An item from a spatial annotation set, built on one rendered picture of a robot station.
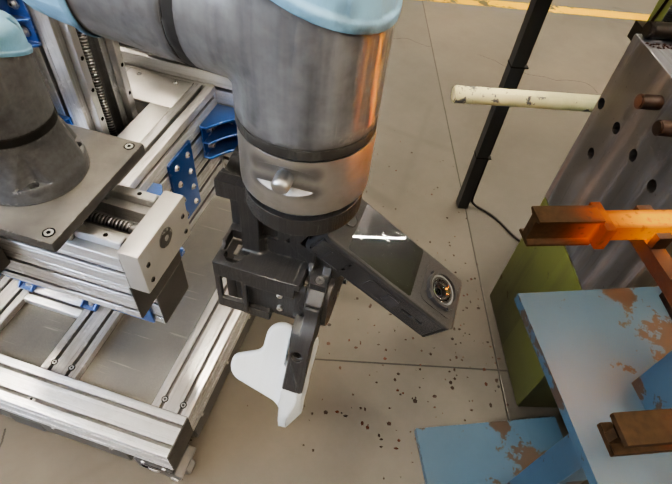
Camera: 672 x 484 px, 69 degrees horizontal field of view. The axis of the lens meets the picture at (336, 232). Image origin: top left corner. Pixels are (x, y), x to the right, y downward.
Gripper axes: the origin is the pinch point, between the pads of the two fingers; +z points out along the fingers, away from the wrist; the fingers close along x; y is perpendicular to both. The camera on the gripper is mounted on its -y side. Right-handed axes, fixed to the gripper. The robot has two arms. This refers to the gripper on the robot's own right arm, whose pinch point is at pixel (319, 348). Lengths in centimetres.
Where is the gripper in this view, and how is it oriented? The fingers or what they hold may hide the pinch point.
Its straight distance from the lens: 45.4
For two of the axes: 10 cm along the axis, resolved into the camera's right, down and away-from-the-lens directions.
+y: -9.6, -2.6, 1.3
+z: -0.8, 6.6, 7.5
